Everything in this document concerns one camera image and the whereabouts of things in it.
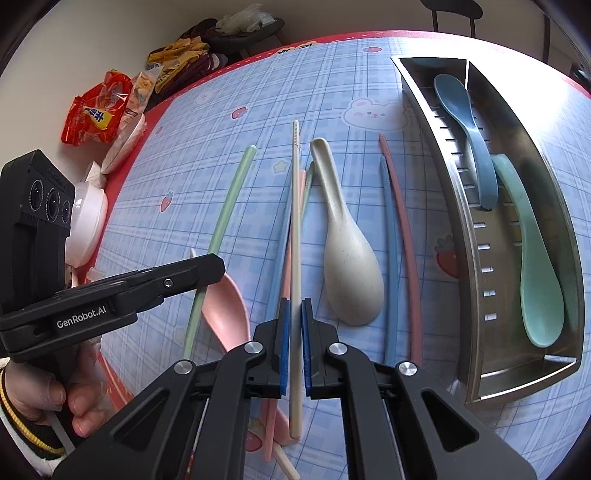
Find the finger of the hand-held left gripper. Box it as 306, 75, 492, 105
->
111, 253, 227, 317

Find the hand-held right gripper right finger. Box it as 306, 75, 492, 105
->
300, 298, 540, 480

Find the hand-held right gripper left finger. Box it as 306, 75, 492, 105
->
52, 298, 291, 480

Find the pink spoon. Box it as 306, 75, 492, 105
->
198, 272, 253, 354

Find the green chopstick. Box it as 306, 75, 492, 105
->
301, 161, 317, 220
183, 144, 258, 360

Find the pink chopstick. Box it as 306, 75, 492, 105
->
264, 168, 308, 462
379, 133, 424, 366

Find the metal utensil holder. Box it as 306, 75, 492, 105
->
390, 56, 585, 408

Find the person's left hand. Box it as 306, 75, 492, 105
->
7, 344, 110, 439

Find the round white bowl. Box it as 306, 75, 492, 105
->
65, 181, 109, 268

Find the beige spoon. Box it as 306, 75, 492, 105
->
309, 137, 385, 327

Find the blue chopstick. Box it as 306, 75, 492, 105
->
379, 155, 400, 365

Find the blue plaid tablecloth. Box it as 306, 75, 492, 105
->
74, 32, 591, 480

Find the red snack bag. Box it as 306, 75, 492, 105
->
61, 70, 134, 147

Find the clear snack packet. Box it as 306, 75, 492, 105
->
121, 71, 155, 118

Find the maroon clothing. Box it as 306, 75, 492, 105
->
157, 18, 229, 93

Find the green spoon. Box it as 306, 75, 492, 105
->
490, 154, 566, 349

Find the dark chair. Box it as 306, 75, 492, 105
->
203, 17, 286, 61

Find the white plastic bag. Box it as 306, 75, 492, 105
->
216, 4, 274, 34

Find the blue spoon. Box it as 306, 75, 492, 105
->
433, 74, 500, 210

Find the black stool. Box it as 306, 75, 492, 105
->
420, 0, 477, 38

